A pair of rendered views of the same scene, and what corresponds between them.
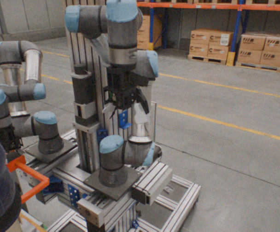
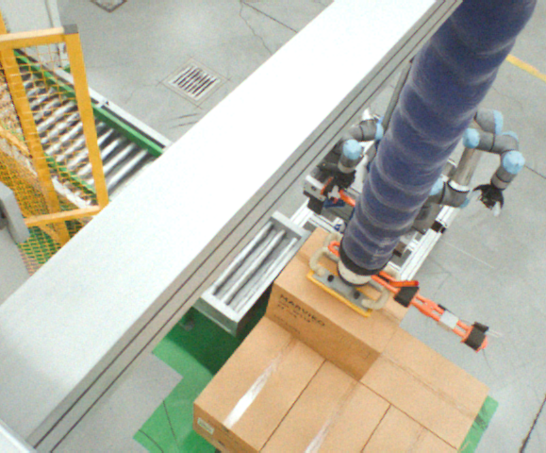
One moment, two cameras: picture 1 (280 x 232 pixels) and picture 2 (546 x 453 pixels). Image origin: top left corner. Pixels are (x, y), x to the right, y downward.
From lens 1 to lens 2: 2.15 m
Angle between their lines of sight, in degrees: 30
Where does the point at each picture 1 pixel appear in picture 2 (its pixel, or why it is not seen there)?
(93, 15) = (488, 146)
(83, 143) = not seen: hidden behind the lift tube
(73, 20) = (471, 145)
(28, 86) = (371, 130)
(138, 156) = (455, 202)
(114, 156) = (433, 198)
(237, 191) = (512, 194)
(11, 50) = not seen: hidden behind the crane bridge
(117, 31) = (507, 176)
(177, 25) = not seen: outside the picture
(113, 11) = (511, 168)
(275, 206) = not seen: outside the picture
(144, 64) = (489, 129)
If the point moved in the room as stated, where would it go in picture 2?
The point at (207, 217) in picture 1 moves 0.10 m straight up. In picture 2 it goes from (468, 227) to (473, 220)
